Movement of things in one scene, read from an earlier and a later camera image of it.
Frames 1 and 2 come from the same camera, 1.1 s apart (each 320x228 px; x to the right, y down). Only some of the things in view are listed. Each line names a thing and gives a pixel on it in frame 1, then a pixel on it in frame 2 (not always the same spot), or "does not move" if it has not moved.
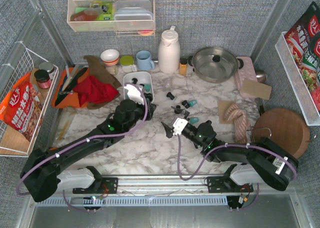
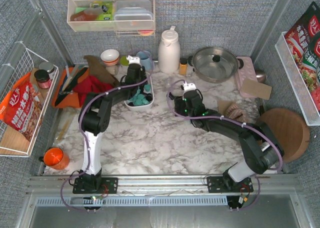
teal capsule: x=147 y=87 does not move
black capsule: x=149 y=95 does not move
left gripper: x=149 y=108 → x=136 y=71
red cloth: x=91 y=90 does not move
